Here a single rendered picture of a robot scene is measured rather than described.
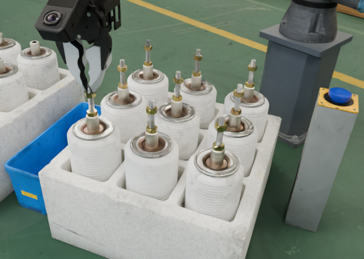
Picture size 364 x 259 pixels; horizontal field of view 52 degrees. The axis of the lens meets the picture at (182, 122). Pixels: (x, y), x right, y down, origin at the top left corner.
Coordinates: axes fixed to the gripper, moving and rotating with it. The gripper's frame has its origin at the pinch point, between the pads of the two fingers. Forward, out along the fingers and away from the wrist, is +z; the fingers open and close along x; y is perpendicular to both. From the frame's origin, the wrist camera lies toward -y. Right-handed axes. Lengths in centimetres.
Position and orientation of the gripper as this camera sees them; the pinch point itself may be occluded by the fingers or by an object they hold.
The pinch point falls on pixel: (87, 86)
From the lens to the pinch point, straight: 65.9
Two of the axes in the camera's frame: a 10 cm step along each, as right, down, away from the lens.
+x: -9.6, -1.8, 2.0
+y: 2.7, -5.2, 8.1
